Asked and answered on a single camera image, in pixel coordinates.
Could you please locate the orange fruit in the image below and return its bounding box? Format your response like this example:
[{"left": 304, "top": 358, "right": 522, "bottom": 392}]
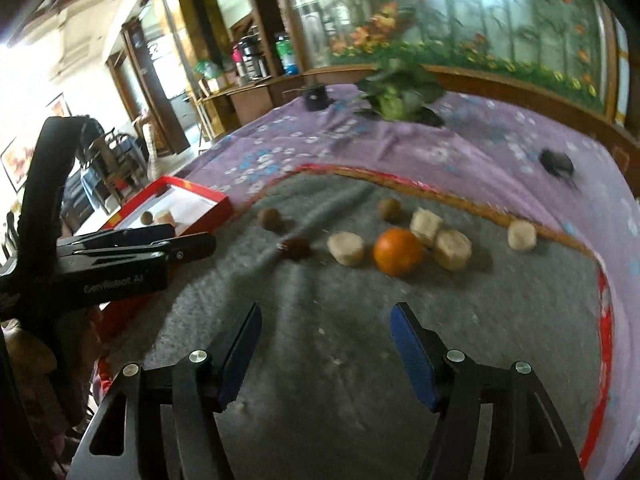
[{"left": 373, "top": 228, "right": 425, "bottom": 278}]

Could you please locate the brown round fruit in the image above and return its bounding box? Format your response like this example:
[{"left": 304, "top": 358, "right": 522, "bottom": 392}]
[
  {"left": 140, "top": 211, "right": 154, "bottom": 226},
  {"left": 257, "top": 208, "right": 283, "bottom": 232},
  {"left": 376, "top": 197, "right": 402, "bottom": 222}
]

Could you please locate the person's left hand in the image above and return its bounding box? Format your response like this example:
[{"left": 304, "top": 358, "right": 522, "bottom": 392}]
[{"left": 2, "top": 307, "right": 102, "bottom": 436}]

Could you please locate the white banana chunk in tray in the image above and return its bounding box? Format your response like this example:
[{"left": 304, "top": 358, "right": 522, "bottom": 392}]
[{"left": 153, "top": 209, "right": 178, "bottom": 226}]

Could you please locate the brown round fruit in tray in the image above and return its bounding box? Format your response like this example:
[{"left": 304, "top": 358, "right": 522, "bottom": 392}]
[{"left": 140, "top": 211, "right": 154, "bottom": 226}]

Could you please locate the red white tray box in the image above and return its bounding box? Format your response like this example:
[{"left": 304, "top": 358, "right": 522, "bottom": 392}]
[{"left": 98, "top": 176, "right": 233, "bottom": 342}]

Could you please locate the wooden chair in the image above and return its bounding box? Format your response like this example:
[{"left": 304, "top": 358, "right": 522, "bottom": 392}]
[{"left": 79, "top": 130, "right": 149, "bottom": 212}]

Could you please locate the red date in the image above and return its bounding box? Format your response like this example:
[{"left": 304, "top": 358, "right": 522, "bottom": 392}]
[{"left": 277, "top": 236, "right": 312, "bottom": 261}]

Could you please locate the grey felt mat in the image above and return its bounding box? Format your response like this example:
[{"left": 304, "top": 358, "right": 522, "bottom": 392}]
[{"left": 108, "top": 174, "right": 601, "bottom": 479}]

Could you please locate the black cylindrical holder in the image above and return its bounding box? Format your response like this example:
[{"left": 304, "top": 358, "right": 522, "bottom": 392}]
[{"left": 302, "top": 84, "right": 333, "bottom": 113}]

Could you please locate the black thermos jug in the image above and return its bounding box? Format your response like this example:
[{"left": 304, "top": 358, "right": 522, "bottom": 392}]
[{"left": 238, "top": 35, "right": 269, "bottom": 79}]

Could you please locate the purple floral tablecloth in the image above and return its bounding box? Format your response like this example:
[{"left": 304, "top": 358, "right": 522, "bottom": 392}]
[{"left": 180, "top": 84, "right": 639, "bottom": 479}]

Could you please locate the green plastic bottle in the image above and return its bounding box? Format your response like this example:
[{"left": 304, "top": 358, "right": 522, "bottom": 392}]
[{"left": 276, "top": 32, "right": 299, "bottom": 76}]

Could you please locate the black car key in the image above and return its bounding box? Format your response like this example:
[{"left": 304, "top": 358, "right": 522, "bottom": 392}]
[{"left": 538, "top": 148, "right": 576, "bottom": 186}]

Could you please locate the green leafy vegetable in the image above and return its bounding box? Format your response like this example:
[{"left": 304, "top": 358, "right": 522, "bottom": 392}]
[{"left": 355, "top": 58, "right": 446, "bottom": 128}]

